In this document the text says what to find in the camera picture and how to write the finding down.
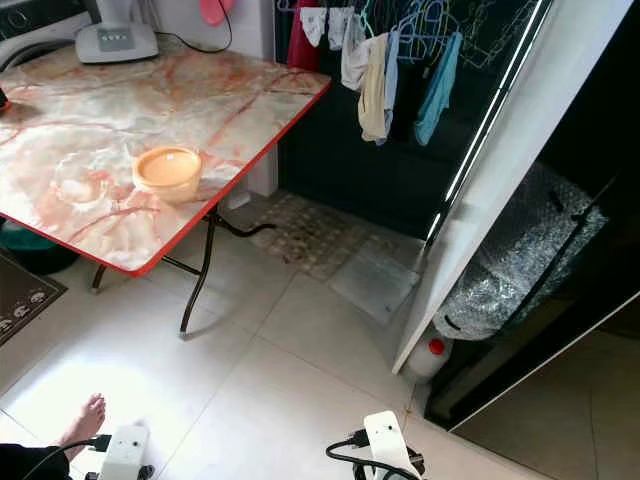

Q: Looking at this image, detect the green plastic basin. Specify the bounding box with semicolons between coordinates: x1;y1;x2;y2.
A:
0;220;79;276

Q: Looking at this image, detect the brown patterned doormat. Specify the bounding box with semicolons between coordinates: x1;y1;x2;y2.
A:
0;250;69;346

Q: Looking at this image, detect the marble pattern folding table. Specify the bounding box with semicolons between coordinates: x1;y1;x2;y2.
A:
0;38;333;339

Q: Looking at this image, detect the white washing machine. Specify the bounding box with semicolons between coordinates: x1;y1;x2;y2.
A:
0;0;96;71

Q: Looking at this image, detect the person bare foot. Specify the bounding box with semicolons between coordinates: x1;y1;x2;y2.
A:
60;393;108;461

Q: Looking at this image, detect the person black trouser leg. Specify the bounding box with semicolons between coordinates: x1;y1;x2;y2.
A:
0;443;73;480

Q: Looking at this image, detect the white appliance with buttons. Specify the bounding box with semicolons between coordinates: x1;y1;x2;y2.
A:
75;0;159;65

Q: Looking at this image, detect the speckled mosaic floor mat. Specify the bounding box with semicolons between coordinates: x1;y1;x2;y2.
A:
245;190;371;283

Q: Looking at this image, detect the pink plastic object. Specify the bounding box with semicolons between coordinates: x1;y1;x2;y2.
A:
198;0;236;27

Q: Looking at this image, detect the red hanging cloth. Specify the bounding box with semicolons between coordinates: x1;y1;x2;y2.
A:
287;0;321;73

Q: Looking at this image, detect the translucent textured floor mat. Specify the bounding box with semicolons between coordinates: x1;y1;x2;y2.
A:
327;232;426;326

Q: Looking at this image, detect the white hanging garment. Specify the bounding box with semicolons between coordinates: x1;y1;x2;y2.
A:
302;8;329;49
328;8;356;51

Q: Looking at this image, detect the light grey hanging cloth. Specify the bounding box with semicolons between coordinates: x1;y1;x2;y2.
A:
340;20;379;93

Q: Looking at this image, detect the beige hanging cloth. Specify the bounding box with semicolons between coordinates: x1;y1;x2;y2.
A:
358;35;391;144

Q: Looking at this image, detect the light blue hanging cloth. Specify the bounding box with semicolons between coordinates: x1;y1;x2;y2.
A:
382;30;403;136

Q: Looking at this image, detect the white jug red cap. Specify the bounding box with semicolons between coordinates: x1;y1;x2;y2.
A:
405;335;451;383

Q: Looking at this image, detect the teal hanging garment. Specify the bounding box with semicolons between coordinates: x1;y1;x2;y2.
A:
413;32;464;148

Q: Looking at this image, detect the bubble wrap bundle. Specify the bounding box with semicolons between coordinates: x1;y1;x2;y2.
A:
432;160;611;343

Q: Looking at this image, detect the white board panel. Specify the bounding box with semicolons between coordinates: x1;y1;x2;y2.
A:
392;0;640;376

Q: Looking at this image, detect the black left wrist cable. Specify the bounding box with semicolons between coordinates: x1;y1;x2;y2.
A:
50;433;113;480

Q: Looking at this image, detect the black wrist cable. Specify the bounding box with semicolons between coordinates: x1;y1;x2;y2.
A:
50;433;113;480
325;428;426;480

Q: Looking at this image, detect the black appliance cable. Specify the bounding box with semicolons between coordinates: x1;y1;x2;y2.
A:
155;0;233;55

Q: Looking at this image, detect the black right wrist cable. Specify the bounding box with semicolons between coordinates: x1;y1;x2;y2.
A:
325;428;426;480

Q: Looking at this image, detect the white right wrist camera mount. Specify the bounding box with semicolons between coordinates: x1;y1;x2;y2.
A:
363;410;423;480

